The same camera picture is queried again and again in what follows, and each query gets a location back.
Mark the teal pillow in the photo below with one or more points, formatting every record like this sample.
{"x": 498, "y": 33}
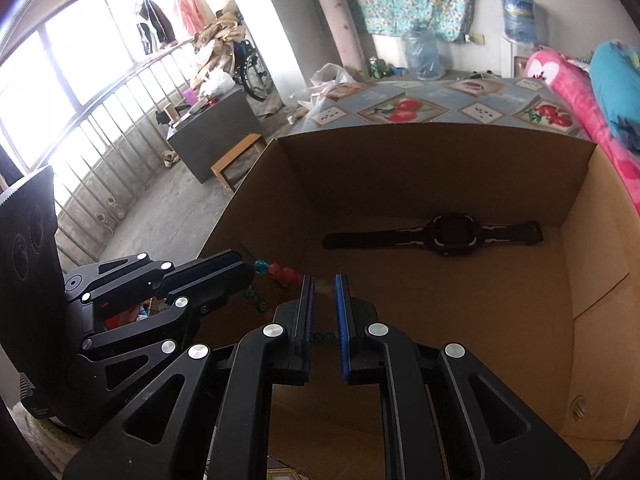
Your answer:
{"x": 614, "y": 74}

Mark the metal window railing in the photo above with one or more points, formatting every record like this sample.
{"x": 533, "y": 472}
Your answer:
{"x": 106, "y": 157}

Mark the brown cardboard box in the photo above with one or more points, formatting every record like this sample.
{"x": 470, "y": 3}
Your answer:
{"x": 558, "y": 322}

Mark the grey cabinet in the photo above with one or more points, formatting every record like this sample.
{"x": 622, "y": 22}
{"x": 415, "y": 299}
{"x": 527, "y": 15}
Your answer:
{"x": 201, "y": 139}

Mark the small wooden stool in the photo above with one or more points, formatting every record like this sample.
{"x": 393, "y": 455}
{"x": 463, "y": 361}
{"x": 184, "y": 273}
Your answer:
{"x": 251, "y": 142}

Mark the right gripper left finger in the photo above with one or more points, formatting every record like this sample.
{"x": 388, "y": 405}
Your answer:
{"x": 207, "y": 415}

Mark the white plastic bags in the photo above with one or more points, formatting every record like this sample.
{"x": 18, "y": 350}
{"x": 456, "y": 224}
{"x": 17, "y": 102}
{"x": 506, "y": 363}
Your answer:
{"x": 322, "y": 82}

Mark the pink rolled mat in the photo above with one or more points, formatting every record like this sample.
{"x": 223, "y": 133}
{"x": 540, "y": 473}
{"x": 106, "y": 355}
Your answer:
{"x": 346, "y": 38}

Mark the pile of clothes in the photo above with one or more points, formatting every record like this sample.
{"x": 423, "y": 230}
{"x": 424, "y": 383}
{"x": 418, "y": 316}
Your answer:
{"x": 214, "y": 47}

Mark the pink fleece blanket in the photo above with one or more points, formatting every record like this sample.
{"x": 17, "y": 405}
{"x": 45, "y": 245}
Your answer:
{"x": 573, "y": 85}

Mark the clear water jug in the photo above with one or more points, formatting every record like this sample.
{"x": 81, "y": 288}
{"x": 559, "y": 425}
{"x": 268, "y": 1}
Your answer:
{"x": 420, "y": 50}

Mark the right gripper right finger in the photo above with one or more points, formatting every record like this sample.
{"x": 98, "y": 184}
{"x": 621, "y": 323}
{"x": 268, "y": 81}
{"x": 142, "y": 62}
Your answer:
{"x": 445, "y": 414}

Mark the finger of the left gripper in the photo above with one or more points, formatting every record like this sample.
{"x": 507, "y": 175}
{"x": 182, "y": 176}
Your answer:
{"x": 156, "y": 278}
{"x": 123, "y": 352}

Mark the blue water jug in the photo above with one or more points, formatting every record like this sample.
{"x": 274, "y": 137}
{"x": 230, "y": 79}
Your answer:
{"x": 519, "y": 21}

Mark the black wrist watch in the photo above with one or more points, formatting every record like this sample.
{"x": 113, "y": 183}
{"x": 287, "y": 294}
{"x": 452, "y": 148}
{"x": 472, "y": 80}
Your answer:
{"x": 448, "y": 235}

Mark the bicycle wheel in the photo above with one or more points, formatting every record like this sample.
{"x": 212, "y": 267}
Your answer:
{"x": 251, "y": 72}

